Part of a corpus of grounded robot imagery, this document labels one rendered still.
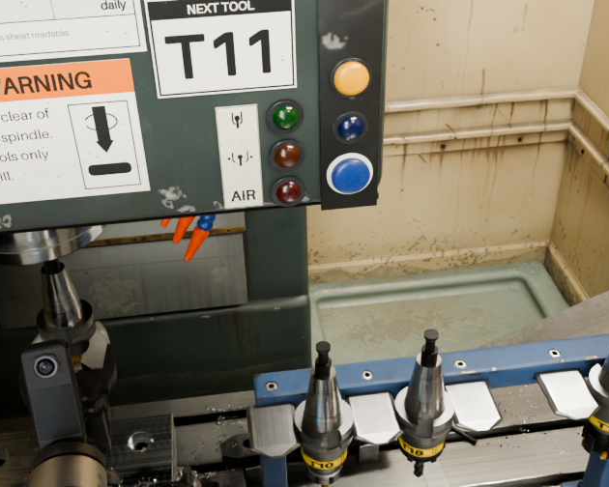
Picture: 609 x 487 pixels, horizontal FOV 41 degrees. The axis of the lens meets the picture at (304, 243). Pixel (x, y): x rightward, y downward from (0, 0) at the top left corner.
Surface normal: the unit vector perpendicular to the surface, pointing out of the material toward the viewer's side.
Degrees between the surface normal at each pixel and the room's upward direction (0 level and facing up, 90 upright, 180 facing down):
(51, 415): 62
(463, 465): 0
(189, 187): 90
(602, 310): 24
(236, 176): 90
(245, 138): 90
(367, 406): 0
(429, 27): 90
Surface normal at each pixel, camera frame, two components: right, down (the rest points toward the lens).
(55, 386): 0.19, 0.12
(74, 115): 0.14, 0.58
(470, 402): -0.02, -0.81
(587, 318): -0.43, -0.70
